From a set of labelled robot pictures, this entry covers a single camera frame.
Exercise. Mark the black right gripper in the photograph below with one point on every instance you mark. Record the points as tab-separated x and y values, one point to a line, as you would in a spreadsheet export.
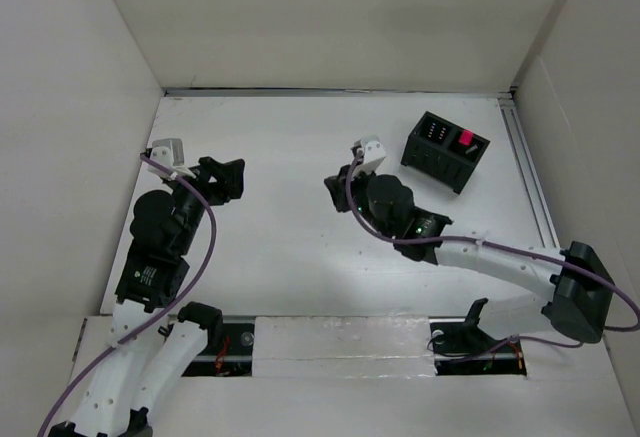
335	183

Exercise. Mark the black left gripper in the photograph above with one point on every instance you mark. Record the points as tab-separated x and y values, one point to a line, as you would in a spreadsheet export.
228	175

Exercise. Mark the pink-capped black highlighter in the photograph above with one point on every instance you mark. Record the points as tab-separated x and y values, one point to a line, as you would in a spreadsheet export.
466	143

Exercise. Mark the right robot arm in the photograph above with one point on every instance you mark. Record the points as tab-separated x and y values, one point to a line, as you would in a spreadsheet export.
567	291

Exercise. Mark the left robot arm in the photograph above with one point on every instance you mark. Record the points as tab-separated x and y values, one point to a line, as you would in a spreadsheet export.
154	335

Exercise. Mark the black two-compartment desk organizer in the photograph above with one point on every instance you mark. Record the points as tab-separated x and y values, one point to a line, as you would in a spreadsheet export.
428	149

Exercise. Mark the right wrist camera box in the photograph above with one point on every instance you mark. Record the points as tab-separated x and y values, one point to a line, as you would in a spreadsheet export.
369	153

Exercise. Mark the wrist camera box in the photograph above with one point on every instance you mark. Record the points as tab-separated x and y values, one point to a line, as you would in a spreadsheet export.
369	153
168	153

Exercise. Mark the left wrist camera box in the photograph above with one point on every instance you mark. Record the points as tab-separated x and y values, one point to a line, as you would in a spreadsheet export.
168	153

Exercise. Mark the aluminium rail at back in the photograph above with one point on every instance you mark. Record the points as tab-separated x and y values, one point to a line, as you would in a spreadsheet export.
310	92

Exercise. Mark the aluminium rail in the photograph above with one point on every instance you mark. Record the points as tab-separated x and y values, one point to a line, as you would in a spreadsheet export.
310	92
525	163

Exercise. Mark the front mounting rail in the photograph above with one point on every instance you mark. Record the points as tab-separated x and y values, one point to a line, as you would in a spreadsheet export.
396	347

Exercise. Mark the aluminium rail at right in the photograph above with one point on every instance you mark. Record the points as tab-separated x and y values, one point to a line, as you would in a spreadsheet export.
525	163

